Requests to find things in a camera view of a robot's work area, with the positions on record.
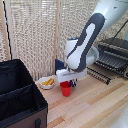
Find white bowl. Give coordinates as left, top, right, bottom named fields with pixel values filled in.
left=38, top=76, right=56, bottom=90

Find black wire dish rack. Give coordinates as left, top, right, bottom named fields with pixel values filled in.
left=94, top=37, right=128, bottom=80

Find black fabric storage box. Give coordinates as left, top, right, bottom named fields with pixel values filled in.
left=0, top=58, right=49, bottom=128

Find yellow food pieces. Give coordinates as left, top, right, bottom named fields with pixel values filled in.
left=41, top=77, right=55, bottom=87

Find woven bamboo folding screen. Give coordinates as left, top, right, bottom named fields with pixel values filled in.
left=0, top=0, right=128, bottom=83

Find thin black pole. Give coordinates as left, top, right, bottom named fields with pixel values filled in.
left=1, top=0, right=13, bottom=62

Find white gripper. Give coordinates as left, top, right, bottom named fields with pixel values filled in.
left=55, top=67, right=88, bottom=89

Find red plastic cup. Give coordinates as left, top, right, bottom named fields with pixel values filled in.
left=59, top=80, right=73, bottom=98

